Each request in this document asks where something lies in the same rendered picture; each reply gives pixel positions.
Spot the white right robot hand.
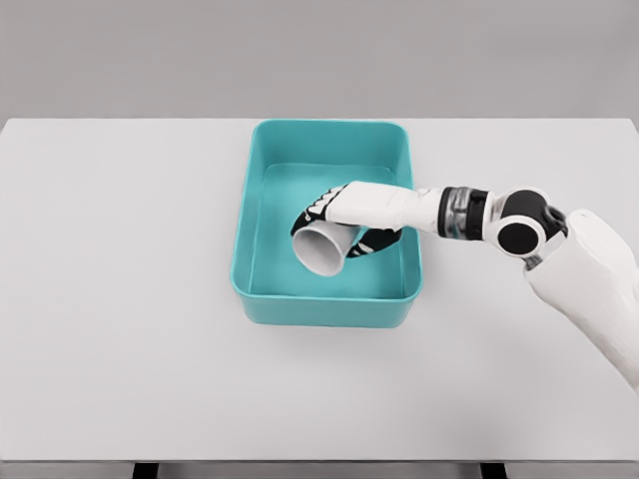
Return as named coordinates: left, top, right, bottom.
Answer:
left=290, top=181, right=406, bottom=260

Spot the teal plastic basket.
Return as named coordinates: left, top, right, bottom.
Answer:
left=230, top=118, right=425, bottom=329

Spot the white paper cup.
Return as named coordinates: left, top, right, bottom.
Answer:
left=292, top=223, right=363, bottom=277

